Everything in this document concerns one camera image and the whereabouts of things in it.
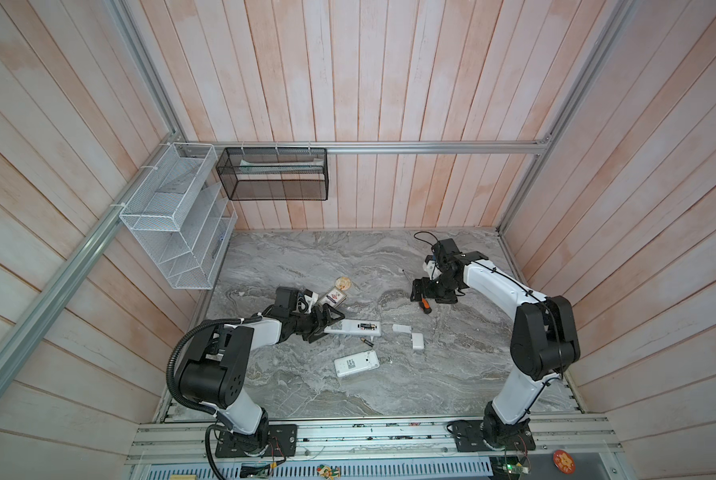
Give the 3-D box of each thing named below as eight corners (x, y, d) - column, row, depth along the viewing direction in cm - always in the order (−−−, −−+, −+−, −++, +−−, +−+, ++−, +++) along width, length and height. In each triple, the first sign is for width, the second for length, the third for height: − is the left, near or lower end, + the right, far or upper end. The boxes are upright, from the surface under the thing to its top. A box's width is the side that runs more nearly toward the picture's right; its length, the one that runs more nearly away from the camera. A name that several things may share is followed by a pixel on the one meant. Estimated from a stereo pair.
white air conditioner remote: (337, 378, 85) (337, 376, 84) (333, 362, 89) (333, 359, 87) (380, 367, 88) (380, 364, 86) (375, 351, 91) (375, 348, 89)
